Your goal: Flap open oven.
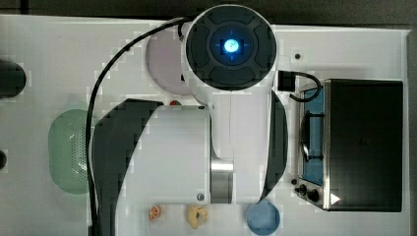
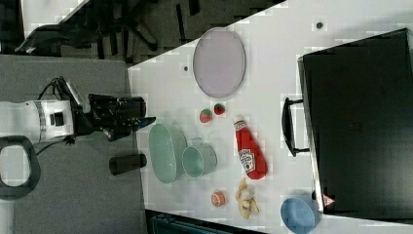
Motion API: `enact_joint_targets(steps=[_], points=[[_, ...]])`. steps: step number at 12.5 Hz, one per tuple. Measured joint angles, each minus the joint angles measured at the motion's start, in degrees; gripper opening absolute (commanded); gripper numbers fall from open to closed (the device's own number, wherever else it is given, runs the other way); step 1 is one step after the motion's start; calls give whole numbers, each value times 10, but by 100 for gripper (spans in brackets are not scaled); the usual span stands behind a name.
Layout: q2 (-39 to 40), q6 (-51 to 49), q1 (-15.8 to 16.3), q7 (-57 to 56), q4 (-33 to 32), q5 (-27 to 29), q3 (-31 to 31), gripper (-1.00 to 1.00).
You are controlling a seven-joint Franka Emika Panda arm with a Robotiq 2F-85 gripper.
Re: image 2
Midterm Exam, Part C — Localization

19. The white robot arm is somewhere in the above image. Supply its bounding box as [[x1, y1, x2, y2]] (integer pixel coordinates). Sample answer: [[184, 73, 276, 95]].
[[1, 94, 156, 144]]

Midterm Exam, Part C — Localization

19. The black cylinder post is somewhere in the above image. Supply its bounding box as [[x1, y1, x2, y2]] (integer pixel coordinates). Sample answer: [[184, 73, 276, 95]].
[[109, 154, 147, 176]]

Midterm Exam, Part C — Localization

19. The purple round plate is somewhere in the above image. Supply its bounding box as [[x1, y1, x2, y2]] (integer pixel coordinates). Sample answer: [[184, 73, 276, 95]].
[[193, 27, 245, 98]]

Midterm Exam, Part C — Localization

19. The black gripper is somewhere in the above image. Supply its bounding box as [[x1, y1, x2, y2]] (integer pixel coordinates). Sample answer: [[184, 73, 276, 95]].
[[75, 94, 156, 141]]

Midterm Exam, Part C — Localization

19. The peeled toy banana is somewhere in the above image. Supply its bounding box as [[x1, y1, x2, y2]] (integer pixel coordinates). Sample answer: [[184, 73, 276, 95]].
[[236, 177, 259, 219]]

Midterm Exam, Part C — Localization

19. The teal crate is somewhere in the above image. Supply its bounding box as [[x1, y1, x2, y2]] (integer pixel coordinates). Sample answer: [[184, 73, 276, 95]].
[[149, 214, 262, 234]]

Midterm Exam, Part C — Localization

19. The blue bowl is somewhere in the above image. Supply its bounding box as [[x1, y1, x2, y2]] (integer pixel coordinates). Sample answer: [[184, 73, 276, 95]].
[[281, 195, 320, 234]]

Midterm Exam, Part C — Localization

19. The black rounded frame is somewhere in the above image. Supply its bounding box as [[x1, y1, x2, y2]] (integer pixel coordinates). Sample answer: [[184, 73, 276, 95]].
[[0, 136, 41, 201]]

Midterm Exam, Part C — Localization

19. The dark red toy strawberry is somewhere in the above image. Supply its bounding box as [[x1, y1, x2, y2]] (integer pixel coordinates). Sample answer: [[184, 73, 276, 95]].
[[214, 103, 225, 115]]

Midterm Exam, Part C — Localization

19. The black toaster oven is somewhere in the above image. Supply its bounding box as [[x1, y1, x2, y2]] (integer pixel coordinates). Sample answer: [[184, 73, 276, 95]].
[[298, 28, 413, 223]]

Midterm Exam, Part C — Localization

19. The oven door with black handle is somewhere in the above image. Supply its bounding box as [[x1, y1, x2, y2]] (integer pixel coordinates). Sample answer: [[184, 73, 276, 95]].
[[282, 57, 324, 213]]

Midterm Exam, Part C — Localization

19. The green perforated colander basket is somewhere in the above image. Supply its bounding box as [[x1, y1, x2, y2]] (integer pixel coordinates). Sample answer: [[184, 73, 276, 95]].
[[149, 124, 187, 184]]

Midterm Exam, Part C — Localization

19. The light red toy strawberry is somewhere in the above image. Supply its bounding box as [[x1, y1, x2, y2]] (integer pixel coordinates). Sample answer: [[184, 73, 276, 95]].
[[200, 108, 212, 123]]

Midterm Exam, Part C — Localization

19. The green mug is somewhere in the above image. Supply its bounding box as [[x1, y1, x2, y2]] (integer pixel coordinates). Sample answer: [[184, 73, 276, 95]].
[[182, 137, 217, 178]]

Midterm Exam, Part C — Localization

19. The toy orange slice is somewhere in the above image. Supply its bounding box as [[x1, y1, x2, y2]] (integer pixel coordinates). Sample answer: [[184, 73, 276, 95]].
[[210, 191, 226, 207]]

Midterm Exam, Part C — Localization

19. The red ketchup bottle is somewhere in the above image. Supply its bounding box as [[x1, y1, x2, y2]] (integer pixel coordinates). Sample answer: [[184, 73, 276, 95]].
[[234, 115, 268, 179]]

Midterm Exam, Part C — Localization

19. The black office chair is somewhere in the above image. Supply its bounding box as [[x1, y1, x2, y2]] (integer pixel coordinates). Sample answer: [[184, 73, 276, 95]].
[[14, 0, 203, 64]]

